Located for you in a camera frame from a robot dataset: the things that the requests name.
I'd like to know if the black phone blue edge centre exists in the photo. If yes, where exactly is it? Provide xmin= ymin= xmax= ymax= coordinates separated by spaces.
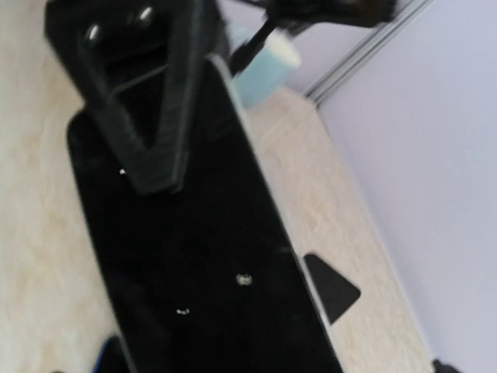
xmin=92 ymin=336 xmax=129 ymax=373

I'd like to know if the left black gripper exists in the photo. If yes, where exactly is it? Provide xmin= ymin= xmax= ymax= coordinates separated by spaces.
xmin=44 ymin=1 xmax=230 ymax=194

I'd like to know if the light blue white cup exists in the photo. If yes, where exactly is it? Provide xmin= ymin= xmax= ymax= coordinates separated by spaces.
xmin=232 ymin=31 xmax=301 ymax=109

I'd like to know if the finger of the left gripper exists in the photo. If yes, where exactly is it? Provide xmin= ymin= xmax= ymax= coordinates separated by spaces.
xmin=304 ymin=253 xmax=361 ymax=325

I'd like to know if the left aluminium frame post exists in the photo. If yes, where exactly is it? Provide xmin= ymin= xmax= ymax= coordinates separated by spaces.
xmin=305 ymin=0 xmax=433 ymax=106

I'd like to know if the left black pole phone stand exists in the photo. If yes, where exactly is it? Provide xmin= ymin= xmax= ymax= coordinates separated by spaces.
xmin=229 ymin=0 xmax=398 ymax=75

